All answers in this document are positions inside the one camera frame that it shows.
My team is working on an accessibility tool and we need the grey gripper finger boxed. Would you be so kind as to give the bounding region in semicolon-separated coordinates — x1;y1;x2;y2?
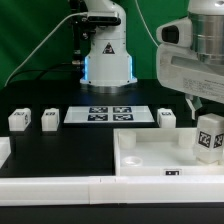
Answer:
185;94;202;119

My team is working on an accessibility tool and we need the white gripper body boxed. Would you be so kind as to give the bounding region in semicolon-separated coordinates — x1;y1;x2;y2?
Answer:
156;44;224;104

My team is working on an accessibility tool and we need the white square tabletop part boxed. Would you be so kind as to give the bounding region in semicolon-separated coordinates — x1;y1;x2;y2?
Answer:
113;128;224;176

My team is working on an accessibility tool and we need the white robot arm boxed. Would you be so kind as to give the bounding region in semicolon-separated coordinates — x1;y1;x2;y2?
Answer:
80;0;224;110

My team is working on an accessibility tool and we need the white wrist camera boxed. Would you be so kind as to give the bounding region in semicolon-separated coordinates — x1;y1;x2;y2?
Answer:
156;17;192;47

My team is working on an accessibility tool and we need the white cable right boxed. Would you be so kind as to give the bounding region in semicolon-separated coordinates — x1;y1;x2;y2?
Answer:
133;0;160;48

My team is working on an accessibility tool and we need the white cable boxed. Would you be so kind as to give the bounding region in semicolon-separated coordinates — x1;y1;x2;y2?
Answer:
3;12;88;88
133;0;160;48

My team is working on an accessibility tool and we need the black camera stand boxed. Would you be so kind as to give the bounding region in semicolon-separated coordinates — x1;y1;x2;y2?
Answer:
68;0;88;73

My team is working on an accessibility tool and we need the white marker base plate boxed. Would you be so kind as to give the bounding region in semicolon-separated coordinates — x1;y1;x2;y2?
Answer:
64;106;154;124

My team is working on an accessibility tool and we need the white cable left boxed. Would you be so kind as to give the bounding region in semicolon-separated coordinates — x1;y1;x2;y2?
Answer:
3;12;88;88

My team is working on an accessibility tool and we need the white front obstacle rail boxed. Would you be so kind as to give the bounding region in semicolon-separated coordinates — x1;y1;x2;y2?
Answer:
0;175;224;206

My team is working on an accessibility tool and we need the white obstacle rail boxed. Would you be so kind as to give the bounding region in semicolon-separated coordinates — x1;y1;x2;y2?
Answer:
0;175;224;206
0;137;11;168

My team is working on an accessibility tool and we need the white left obstacle rail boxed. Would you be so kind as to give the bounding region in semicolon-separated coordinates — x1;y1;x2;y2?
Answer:
0;137;11;168

